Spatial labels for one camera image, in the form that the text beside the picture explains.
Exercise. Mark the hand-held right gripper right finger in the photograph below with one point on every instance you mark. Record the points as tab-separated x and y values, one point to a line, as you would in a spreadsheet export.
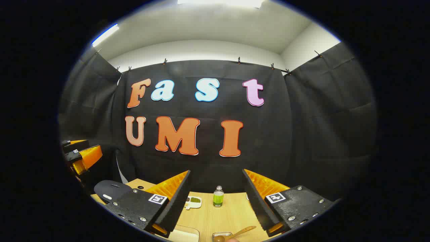
257	201

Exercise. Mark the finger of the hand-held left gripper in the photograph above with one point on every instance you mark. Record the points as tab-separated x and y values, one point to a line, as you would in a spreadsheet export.
75	146
77	155

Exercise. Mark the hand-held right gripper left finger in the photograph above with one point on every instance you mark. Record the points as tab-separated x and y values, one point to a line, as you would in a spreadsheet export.
179	201

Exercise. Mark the beige rice container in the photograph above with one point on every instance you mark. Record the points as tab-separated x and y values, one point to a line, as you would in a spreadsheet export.
184	234

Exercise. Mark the wooden spoon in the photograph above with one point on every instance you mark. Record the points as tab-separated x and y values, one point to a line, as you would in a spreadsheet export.
237	232

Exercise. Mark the dark grey rice cooker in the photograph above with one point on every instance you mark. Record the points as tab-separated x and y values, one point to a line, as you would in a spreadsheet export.
111	190

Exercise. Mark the white divided bean dish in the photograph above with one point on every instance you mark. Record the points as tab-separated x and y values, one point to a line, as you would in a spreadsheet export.
194	201

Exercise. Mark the green label drink bottle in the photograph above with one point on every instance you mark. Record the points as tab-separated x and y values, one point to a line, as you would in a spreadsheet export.
218	198

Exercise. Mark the black backdrop cloth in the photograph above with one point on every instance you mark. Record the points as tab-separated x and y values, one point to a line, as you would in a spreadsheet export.
285	134

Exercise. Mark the ceiling light panel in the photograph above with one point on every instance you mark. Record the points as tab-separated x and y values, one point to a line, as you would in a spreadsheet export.
104	35
218	2

